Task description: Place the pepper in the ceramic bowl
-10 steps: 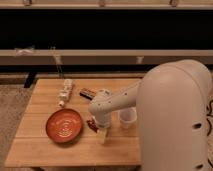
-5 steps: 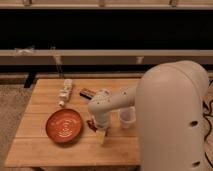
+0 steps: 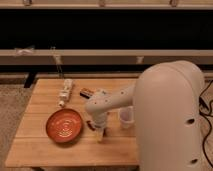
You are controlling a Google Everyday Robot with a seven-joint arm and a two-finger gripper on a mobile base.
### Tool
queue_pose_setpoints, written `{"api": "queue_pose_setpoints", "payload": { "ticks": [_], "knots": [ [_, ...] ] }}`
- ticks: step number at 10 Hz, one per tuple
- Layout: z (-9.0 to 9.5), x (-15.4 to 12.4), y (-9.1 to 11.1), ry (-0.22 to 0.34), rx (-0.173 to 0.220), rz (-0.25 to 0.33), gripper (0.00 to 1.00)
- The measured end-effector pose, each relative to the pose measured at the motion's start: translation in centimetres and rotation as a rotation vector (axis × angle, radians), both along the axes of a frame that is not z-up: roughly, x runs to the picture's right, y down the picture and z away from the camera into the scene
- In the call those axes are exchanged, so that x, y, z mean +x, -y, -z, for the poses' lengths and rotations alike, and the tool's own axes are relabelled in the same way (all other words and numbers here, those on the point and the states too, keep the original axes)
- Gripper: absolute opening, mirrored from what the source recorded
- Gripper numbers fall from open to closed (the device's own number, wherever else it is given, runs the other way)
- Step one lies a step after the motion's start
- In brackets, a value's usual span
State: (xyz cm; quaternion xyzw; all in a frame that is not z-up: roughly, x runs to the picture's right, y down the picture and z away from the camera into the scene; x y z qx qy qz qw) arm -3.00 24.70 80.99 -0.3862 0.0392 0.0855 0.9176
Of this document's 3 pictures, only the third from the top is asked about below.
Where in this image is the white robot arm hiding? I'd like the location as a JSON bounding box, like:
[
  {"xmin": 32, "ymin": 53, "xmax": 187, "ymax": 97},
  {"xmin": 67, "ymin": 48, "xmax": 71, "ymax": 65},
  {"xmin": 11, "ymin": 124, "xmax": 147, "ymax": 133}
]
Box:
[{"xmin": 85, "ymin": 61, "xmax": 204, "ymax": 171}]

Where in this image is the orange ceramic bowl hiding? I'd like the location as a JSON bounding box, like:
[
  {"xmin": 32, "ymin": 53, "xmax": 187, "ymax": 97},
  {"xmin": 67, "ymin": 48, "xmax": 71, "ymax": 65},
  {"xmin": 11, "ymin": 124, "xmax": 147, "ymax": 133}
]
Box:
[{"xmin": 46, "ymin": 109, "xmax": 83, "ymax": 143}]

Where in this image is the white plastic bottle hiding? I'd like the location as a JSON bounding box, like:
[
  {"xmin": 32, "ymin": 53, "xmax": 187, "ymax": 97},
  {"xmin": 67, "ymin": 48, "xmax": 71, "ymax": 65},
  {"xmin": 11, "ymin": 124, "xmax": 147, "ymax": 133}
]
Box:
[{"xmin": 58, "ymin": 79, "xmax": 74, "ymax": 107}]

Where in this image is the translucent plastic cup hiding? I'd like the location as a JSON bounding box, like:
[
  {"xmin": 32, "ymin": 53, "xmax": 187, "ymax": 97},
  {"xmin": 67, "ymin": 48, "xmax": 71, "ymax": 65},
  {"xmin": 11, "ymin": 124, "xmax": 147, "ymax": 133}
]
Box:
[{"xmin": 118, "ymin": 106, "xmax": 134, "ymax": 129}]

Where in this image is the wooden table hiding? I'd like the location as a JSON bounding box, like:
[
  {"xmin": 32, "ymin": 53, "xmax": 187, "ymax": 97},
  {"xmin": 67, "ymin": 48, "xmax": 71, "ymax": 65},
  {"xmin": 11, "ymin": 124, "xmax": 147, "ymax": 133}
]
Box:
[{"xmin": 5, "ymin": 79, "xmax": 138, "ymax": 167}]

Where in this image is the black cable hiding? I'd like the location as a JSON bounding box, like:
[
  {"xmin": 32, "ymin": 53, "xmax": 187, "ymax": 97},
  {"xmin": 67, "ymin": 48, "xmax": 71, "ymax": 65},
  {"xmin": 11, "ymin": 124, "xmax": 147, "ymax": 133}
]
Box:
[{"xmin": 198, "ymin": 79, "xmax": 213, "ymax": 169}]

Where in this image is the brown rectangular block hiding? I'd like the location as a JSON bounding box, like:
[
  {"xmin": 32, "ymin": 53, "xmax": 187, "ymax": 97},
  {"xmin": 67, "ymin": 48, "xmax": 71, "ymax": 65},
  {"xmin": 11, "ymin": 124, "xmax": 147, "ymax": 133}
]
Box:
[{"xmin": 80, "ymin": 88, "xmax": 94, "ymax": 99}]

